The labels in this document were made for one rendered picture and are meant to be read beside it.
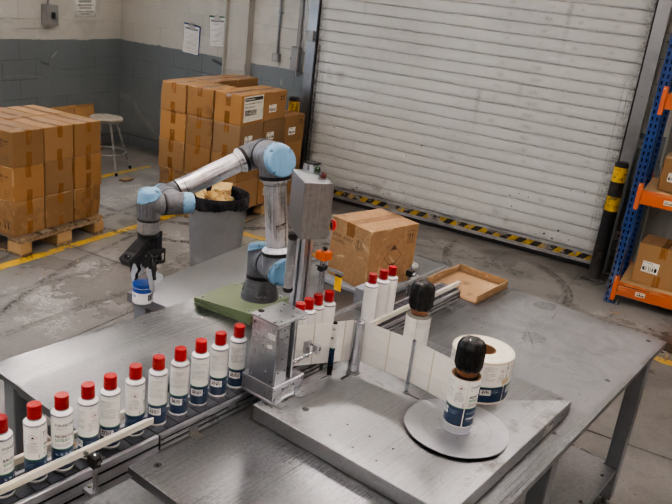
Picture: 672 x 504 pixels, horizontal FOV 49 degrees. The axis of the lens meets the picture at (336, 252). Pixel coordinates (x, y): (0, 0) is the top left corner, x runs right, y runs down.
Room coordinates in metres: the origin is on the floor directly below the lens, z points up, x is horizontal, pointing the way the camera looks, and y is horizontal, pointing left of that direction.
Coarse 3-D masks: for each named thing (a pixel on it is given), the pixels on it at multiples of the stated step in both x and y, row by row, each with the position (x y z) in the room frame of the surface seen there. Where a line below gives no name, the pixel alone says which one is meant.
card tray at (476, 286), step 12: (432, 276) 3.18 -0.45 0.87; (444, 276) 3.27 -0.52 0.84; (456, 276) 3.30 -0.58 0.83; (468, 276) 3.32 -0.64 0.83; (480, 276) 3.32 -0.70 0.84; (492, 276) 3.28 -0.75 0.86; (468, 288) 3.16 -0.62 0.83; (480, 288) 3.18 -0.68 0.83; (492, 288) 3.11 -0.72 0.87; (504, 288) 3.21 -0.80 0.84; (468, 300) 3.02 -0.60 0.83; (480, 300) 3.02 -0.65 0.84
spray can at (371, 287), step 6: (372, 276) 2.54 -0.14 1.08; (366, 282) 2.56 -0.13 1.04; (372, 282) 2.54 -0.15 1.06; (366, 288) 2.53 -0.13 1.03; (372, 288) 2.53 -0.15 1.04; (366, 294) 2.53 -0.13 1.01; (372, 294) 2.53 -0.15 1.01; (366, 300) 2.53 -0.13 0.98; (372, 300) 2.53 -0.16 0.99; (366, 306) 2.53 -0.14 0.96; (372, 306) 2.53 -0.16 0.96; (366, 312) 2.53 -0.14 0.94; (372, 312) 2.53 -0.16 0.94; (360, 318) 2.55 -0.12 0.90; (366, 318) 2.53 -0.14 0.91; (372, 318) 2.54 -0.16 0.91
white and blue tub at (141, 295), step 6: (132, 282) 2.35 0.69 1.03; (138, 282) 2.35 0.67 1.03; (144, 282) 2.36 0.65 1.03; (132, 288) 2.34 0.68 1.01; (138, 288) 2.32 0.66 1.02; (144, 288) 2.33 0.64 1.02; (132, 294) 2.34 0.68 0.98; (138, 294) 2.32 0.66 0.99; (144, 294) 2.33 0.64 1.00; (150, 294) 2.34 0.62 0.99; (132, 300) 2.34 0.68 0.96; (138, 300) 2.32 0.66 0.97; (144, 300) 2.33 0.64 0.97; (150, 300) 2.34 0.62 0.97
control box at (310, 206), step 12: (300, 180) 2.31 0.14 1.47; (312, 180) 2.29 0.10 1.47; (324, 180) 2.31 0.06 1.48; (300, 192) 2.29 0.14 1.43; (312, 192) 2.26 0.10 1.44; (324, 192) 2.28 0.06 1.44; (300, 204) 2.28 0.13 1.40; (312, 204) 2.26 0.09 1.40; (324, 204) 2.28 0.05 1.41; (288, 216) 2.41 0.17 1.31; (300, 216) 2.26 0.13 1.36; (312, 216) 2.27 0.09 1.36; (324, 216) 2.28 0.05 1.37; (300, 228) 2.26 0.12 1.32; (312, 228) 2.27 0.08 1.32; (324, 228) 2.28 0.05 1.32
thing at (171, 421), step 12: (456, 288) 3.03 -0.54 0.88; (408, 300) 2.83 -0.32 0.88; (384, 324) 2.57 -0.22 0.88; (228, 396) 1.93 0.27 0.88; (168, 408) 1.83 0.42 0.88; (192, 408) 1.84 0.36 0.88; (204, 408) 1.85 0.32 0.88; (168, 420) 1.77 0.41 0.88; (180, 420) 1.77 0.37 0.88; (156, 432) 1.70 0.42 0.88
